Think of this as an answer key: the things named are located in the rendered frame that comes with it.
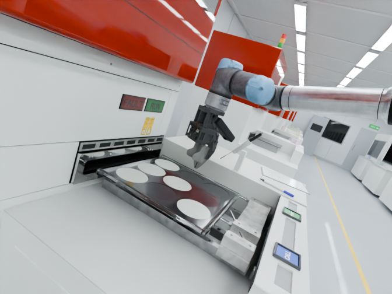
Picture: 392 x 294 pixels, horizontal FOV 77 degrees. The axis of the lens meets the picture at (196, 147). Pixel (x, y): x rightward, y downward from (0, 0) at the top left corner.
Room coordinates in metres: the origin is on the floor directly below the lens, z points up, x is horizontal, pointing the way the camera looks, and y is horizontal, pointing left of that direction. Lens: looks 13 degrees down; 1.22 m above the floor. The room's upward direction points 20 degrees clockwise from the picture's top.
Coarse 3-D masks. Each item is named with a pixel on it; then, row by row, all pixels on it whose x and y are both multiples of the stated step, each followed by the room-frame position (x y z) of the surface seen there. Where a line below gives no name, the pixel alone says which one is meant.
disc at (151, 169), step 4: (140, 164) 0.82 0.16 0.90; (144, 164) 0.83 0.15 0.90; (148, 164) 0.84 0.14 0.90; (152, 164) 0.86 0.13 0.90; (140, 168) 0.79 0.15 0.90; (144, 168) 0.80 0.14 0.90; (148, 168) 0.81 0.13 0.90; (152, 168) 0.82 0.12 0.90; (156, 168) 0.84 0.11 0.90; (160, 168) 0.85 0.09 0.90; (148, 172) 0.78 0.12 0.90; (152, 172) 0.79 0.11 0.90; (156, 172) 0.80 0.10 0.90; (160, 172) 0.82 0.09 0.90; (164, 172) 0.83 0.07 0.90
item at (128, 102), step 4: (124, 96) 0.74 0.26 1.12; (128, 96) 0.76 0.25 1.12; (124, 100) 0.75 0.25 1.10; (128, 100) 0.76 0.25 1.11; (132, 100) 0.78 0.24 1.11; (136, 100) 0.80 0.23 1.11; (140, 100) 0.82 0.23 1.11; (144, 100) 0.84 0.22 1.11; (124, 104) 0.75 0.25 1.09; (128, 104) 0.77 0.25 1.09; (132, 104) 0.79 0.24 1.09; (136, 104) 0.81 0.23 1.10; (140, 104) 0.82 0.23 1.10; (132, 108) 0.79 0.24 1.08; (136, 108) 0.81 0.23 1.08; (140, 108) 0.83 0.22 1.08
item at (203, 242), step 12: (108, 180) 0.72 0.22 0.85; (120, 192) 0.69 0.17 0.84; (132, 204) 0.68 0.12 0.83; (144, 204) 0.66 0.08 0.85; (156, 216) 0.65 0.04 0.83; (168, 216) 0.64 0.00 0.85; (168, 228) 0.63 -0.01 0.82; (180, 228) 0.62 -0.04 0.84; (192, 240) 0.60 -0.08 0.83; (204, 240) 0.59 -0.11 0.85; (228, 264) 0.57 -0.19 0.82
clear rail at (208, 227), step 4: (236, 196) 0.85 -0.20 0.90; (232, 200) 0.80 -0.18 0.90; (236, 200) 0.83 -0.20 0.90; (228, 204) 0.75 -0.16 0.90; (232, 204) 0.77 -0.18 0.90; (224, 208) 0.71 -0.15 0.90; (228, 208) 0.73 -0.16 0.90; (220, 212) 0.67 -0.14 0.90; (224, 212) 0.69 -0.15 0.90; (216, 216) 0.64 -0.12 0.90; (220, 216) 0.65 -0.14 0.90; (212, 220) 0.61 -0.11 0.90; (216, 220) 0.62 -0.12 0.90; (208, 224) 0.59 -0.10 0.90; (212, 224) 0.59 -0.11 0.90; (204, 228) 0.56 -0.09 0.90; (208, 228) 0.56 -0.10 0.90
